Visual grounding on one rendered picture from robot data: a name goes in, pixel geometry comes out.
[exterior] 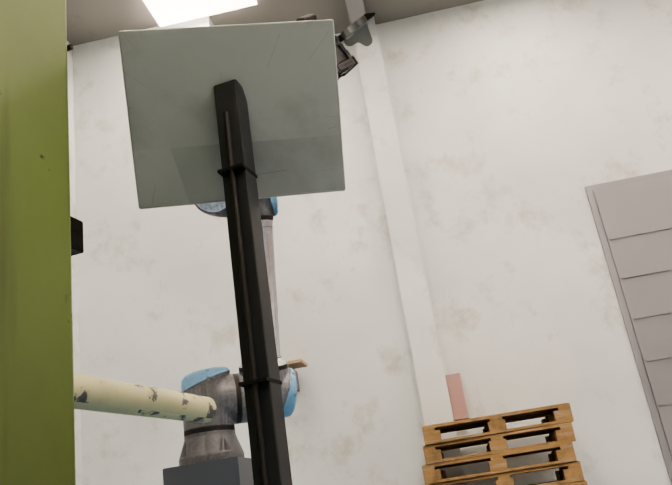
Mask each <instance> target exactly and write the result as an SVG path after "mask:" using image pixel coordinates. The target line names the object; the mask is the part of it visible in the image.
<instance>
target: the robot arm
mask: <svg viewBox="0 0 672 485"><path fill-rule="evenodd" d="M375 15H376V14H375V12H372V13H365V14H364V15H363V16H362V17H360V18H359V19H358V20H356V21H355V22H354V23H353V24H352V25H350V26H349V27H347V28H346V29H344V30H343V31H342V32H341V34H340V35H339V36H336V35H335V46H336V60H337V74H338V80H339V79H340V78H341V77H343V76H346V74H348V73H349V72H350V71H351V70H352V69H353V68H354V67H355V66H356V65H357V64H359V63H358V61H357V60H356V58H355V57H354V55H352V56H351V54H350V53H349V51H348V50H346V48H345V47H344V45H343V44H342V43H345V44H346V45H347V46H353V45H354V44H356V43H361V44H362V45H364V46H370V45H371V44H372V41H373V39H372V36H371V33H370V31H369V28H368V25H367V23H368V22H369V21H370V20H371V19H372V18H373V17H374V16H375ZM307 20H317V17H316V15H315V14H308V15H305V16H302V17H299V18H297V19H296V21H307ZM354 33H355V34H354ZM353 34H354V35H353ZM350 36H351V37H350ZM349 37H350V38H349ZM352 66H353V67H352ZM351 67H352V68H351ZM195 206H196V207H197V208H198V209H199V210H200V211H201V212H203V213H205V214H207V215H210V216H215V217H226V218H227V214H226V204H225V202H216V203H205V204H195ZM259 206H260V215H261V223H262V232H263V240H264V249H265V257H266V265H267V274H268V282H269V291H270V299H271V308H272V316H273V324H274V333H275V341H276V350H277V358H278V366H279V375H280V381H282V385H281V392H282V400H283V409H284V417H289V416H291V415H292V413H293V412H294V410H295V406H296V400H297V383H296V376H295V372H294V370H293V369H292V368H287V361H285V360H284V359H283V358H282V357H281V355H280V340H279V323H278V306H277V289H276V272H275V255H274V238H273V216H276V215H277V214H278V199H277V197H271V198H260V199H259ZM239 382H243V372H242V362H241V363H240V365H239V373H235V374H230V370H229V368H228V367H212V368H207V369H202V370H198V371H195V372H192V373H189V374H188V375H186V376H185V377H184V378H183V379H182V381H181V392H183V393H188V394H194V395H200V396H205V397H210V398H212V399H213V400H214V402H215V404H216V414H215V417H214V418H213V419H212V420H211V421H210V422H208V423H197V422H188V421H183V429H184V444H183V447H182V451H181V455H180V458H179V466H182V465H188V464H194V463H200V462H206V461H212V460H218V459H224V458H231V457H237V456H238V457H244V451H243V449H242V447H241V444H240V442H239V440H238V438H237V436H236V433H235V424H240V423H248V422H247V412H246V402H245V392H244V387H240V386H238V383H239Z"/></svg>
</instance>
